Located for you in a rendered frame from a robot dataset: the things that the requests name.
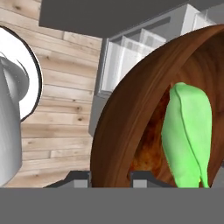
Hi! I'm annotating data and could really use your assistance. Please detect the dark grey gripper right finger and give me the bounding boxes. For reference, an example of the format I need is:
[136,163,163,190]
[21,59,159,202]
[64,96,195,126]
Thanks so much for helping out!
[129,170,177,189]

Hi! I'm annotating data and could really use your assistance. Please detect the clear fridge shelf bin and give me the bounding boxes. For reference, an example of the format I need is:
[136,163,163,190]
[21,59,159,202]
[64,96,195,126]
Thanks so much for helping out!
[100,27,179,95]

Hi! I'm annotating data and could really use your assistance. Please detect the brown wooden bowl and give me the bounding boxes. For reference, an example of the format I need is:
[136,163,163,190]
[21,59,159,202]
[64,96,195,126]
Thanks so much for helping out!
[89,24,224,189]

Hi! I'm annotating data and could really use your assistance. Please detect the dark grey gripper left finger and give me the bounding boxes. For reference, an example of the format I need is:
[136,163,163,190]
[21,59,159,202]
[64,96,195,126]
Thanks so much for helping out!
[43,170,92,189]

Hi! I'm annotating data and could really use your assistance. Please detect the brown roasted chicken drumstick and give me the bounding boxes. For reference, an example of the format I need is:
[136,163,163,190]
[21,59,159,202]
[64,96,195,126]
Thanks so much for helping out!
[127,85,177,188]

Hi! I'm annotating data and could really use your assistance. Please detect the white disc with black rim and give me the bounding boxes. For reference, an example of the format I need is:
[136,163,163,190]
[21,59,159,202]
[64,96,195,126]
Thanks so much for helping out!
[0,25,44,123]

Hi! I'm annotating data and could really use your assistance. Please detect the grey metal cylinder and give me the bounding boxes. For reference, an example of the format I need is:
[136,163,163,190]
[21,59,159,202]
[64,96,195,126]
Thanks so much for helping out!
[0,52,31,188]

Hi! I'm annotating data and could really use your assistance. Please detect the green corn cob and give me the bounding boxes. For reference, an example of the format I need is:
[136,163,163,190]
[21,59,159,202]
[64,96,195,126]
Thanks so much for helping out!
[160,81,214,189]

